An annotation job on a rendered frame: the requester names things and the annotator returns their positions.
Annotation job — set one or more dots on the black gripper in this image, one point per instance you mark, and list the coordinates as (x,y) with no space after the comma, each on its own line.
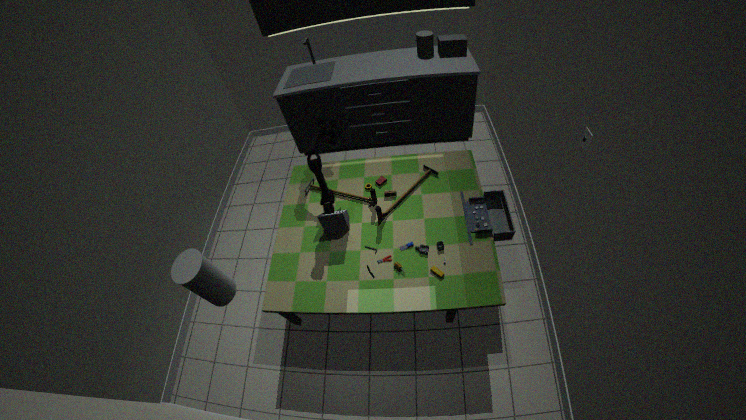
(331,140)

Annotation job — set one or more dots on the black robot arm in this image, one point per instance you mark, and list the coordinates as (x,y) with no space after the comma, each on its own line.
(315,165)

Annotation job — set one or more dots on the yellow rectangular block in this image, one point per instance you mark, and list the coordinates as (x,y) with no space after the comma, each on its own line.
(437,271)

